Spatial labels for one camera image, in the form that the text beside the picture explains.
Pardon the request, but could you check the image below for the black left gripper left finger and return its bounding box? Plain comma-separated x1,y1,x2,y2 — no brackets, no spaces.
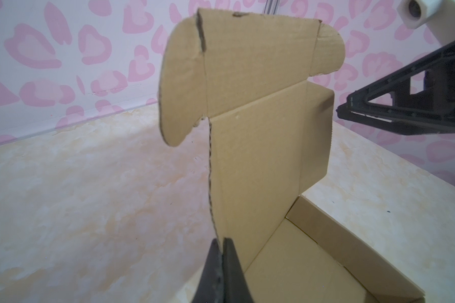
191,239,224,303

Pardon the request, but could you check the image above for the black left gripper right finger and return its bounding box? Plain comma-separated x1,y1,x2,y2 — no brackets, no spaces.
222,238,254,303

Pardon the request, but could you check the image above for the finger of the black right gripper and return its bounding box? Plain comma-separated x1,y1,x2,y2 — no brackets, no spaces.
336,41,455,136

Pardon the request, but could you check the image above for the brown cardboard paper box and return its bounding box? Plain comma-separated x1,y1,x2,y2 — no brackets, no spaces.
159,8,425,302

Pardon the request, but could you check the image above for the aluminium back right corner post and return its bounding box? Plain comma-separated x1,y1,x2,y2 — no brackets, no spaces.
263,0,281,15

